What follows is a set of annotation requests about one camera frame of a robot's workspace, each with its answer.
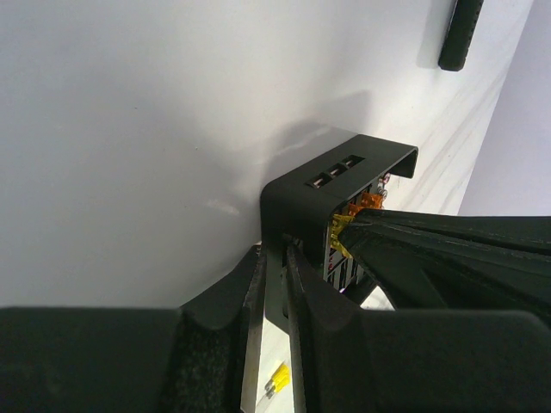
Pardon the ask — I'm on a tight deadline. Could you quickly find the claw hammer black handle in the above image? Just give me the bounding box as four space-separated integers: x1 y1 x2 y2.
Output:
438 0 484 71

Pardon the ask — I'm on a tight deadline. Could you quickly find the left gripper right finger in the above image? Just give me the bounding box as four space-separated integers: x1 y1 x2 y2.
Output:
287 246 550 412

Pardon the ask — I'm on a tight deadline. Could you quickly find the yellow blade fuse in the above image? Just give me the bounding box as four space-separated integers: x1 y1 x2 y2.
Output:
264 362 291 398
330 214 355 259

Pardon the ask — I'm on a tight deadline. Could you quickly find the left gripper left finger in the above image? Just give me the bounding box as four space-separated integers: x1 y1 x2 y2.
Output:
1 245 266 412

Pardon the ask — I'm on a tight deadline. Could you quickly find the black fuse box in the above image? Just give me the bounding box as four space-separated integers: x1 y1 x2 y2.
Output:
259 133 419 341

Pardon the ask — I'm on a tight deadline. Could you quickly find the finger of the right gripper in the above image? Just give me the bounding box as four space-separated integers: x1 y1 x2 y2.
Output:
337 209 550 324

